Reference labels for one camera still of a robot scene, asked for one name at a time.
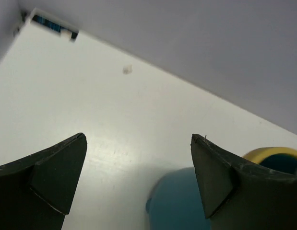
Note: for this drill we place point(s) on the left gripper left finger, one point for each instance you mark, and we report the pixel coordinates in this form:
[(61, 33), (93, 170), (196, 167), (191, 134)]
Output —
[(37, 191)]

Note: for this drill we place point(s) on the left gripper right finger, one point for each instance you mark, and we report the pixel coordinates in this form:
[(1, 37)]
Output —
[(237, 194)]

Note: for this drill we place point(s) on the teal bin with yellow rim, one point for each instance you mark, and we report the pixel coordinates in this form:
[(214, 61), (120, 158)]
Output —
[(175, 202)]

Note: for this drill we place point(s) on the small white paper scrap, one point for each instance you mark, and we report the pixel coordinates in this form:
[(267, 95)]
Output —
[(127, 69)]

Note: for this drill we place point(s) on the left corner marker sticker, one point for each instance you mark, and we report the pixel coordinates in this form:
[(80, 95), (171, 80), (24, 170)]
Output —
[(56, 27)]

